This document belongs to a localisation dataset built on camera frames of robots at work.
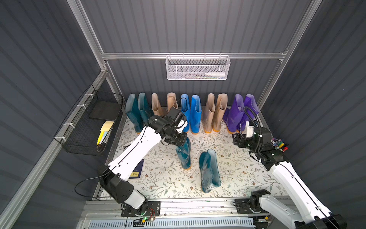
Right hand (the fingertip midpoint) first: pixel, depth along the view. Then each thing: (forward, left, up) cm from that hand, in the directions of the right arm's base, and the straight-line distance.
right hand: (241, 135), depth 78 cm
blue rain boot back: (+12, +25, +5) cm, 28 cm away
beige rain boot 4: (+26, +7, -2) cm, 27 cm away
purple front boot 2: (+23, -10, +4) cm, 25 cm away
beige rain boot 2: (+25, +41, +2) cm, 48 cm away
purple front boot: (+19, +1, -4) cm, 19 cm away
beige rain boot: (+15, +48, +6) cm, 50 cm away
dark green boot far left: (+13, +62, +5) cm, 64 cm away
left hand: (-7, +31, +3) cm, 32 cm away
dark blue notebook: (-15, +61, -19) cm, 65 cm away
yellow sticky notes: (-2, +72, +7) cm, 73 cm away
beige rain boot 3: (+15, +17, +2) cm, 23 cm away
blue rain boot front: (+15, +31, +6) cm, 35 cm away
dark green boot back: (+15, +56, +6) cm, 58 cm away
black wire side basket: (0, +82, +7) cm, 82 cm away
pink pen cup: (-1, -23, -7) cm, 24 cm away
